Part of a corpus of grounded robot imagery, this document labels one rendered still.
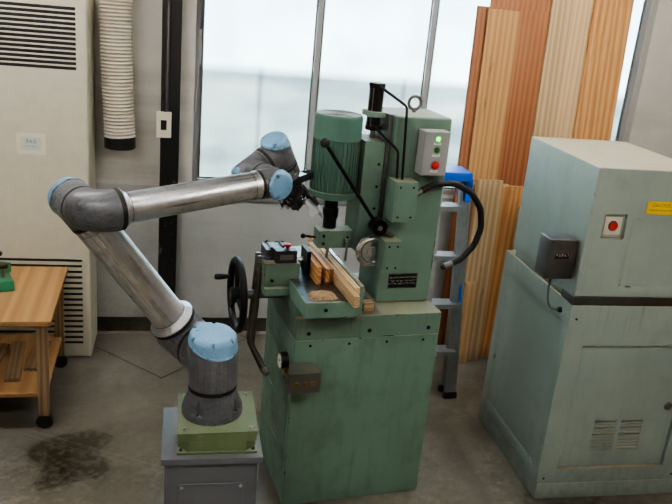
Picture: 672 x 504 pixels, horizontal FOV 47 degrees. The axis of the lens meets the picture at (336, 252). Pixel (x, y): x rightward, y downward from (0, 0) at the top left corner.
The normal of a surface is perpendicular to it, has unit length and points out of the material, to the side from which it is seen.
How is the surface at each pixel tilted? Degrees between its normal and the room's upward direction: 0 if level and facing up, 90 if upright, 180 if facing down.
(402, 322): 90
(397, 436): 90
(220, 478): 90
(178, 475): 90
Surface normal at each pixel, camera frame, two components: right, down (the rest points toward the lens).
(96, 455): 0.09, -0.94
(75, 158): 0.18, 0.33
